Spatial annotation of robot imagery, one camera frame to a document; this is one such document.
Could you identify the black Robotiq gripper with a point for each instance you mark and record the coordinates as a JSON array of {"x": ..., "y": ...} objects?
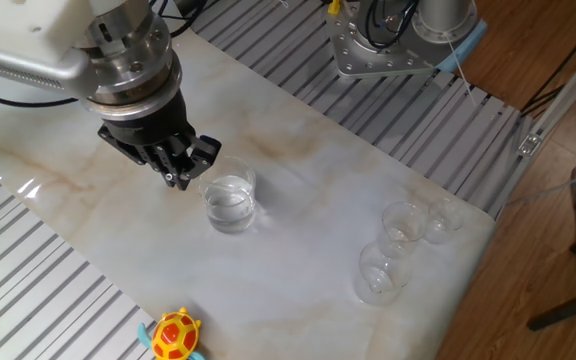
[{"x": 148, "y": 132}]

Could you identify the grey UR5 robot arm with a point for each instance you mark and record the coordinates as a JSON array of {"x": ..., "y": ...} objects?
[{"x": 443, "y": 15}]

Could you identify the glass beaker with water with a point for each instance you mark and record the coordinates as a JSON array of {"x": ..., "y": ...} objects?
[{"x": 230, "y": 215}]

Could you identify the medium empty glass beaker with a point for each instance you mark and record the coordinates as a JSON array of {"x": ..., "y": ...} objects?
[{"x": 403, "y": 230}]

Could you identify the large empty glass beaker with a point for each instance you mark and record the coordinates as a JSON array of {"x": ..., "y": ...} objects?
[{"x": 383, "y": 280}]

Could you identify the silver force sensor flange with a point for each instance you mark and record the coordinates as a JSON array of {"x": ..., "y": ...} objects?
[{"x": 133, "y": 75}]

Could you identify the marble pattern board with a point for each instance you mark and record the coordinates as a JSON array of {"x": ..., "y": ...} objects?
[{"x": 293, "y": 280}]

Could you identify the yellow orange toy turtle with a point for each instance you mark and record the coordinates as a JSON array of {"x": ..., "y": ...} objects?
[{"x": 175, "y": 337}]

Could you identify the clear plastic cup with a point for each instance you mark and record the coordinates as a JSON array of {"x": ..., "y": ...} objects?
[{"x": 443, "y": 225}]

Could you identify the white zip tie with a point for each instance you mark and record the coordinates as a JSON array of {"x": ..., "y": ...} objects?
[{"x": 460, "y": 70}]

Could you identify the black stand leg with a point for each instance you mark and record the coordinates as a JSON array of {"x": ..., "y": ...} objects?
[{"x": 568, "y": 307}]

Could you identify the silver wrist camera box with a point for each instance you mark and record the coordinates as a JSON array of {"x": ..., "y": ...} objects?
[{"x": 43, "y": 75}]

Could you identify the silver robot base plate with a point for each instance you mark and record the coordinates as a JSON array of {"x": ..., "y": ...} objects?
[{"x": 348, "y": 55}]

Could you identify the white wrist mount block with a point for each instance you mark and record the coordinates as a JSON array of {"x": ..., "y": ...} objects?
[{"x": 18, "y": 25}]

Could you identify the aluminium frame post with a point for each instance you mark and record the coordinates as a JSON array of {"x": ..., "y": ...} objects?
[{"x": 563, "y": 95}]

